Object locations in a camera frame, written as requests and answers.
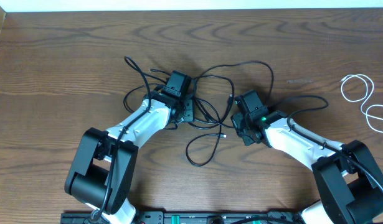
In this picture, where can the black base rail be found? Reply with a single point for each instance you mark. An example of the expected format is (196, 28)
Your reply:
(185, 217)

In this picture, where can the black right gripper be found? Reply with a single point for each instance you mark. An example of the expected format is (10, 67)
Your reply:
(236, 119)

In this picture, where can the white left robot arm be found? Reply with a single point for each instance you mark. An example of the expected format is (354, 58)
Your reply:
(102, 170)

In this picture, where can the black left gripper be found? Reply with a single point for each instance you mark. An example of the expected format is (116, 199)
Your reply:
(190, 116)

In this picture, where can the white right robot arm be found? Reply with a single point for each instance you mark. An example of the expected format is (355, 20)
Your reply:
(349, 180)

